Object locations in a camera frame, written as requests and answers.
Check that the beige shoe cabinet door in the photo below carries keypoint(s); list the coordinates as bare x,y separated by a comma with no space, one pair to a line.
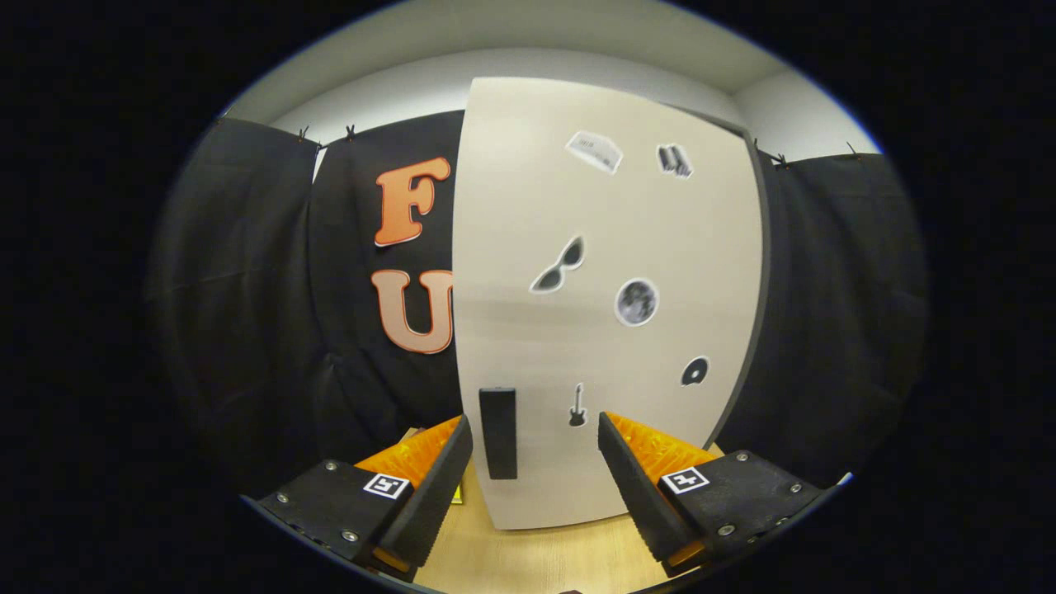
528,206

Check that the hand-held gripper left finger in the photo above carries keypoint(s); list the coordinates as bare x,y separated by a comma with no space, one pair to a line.
437,495

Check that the grey shoe cabinet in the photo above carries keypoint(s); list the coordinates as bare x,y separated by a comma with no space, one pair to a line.
766,247

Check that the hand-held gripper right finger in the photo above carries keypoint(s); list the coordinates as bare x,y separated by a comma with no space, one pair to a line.
631,487

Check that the black backdrop cloth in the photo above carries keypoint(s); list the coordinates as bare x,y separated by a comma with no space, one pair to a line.
833,313

